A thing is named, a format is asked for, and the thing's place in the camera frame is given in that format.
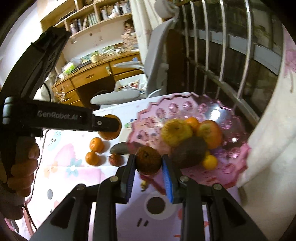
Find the dark green avocado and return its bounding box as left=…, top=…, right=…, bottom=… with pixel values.
left=171, top=136, right=208, bottom=169

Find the yellow pear in bowl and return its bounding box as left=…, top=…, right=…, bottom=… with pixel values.
left=161, top=119, right=193, bottom=148

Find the wooden desk with drawers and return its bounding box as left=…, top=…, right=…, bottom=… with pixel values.
left=52, top=51, right=141, bottom=110

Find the grey office chair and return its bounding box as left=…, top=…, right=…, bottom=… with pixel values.
left=90, top=1, right=179, bottom=105

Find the brown red passion fruit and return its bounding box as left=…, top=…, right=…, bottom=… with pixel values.
left=135, top=146, right=162, bottom=175

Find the small orange tangerine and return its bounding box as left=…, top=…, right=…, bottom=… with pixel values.
left=185, top=116, right=200, bottom=132

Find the overripe black banana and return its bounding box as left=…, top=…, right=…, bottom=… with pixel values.
left=110, top=142, right=143, bottom=155

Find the large orange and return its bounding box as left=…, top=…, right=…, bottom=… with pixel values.
left=98, top=114, right=122, bottom=141

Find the metal window railing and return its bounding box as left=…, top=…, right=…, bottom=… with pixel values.
left=166, top=1, right=283, bottom=127

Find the wooden wall shelf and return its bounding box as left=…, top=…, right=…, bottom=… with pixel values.
left=37, top=0, right=132, bottom=61

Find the white floral curtain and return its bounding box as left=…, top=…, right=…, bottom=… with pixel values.
left=237, top=29, right=295, bottom=240

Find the dark red passion fruit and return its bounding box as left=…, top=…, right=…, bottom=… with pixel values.
left=108, top=154, right=124, bottom=167

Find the purple glass fruit bowl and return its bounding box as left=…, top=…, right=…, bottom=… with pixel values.
left=128, top=93, right=250, bottom=188

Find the person left hand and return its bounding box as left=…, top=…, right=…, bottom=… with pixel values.
left=1, top=143, right=40, bottom=219

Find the cartoon printed tablecloth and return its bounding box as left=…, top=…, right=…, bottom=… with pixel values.
left=14, top=92, right=241, bottom=241

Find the white storage box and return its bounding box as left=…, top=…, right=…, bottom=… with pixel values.
left=114, top=74, right=147, bottom=93

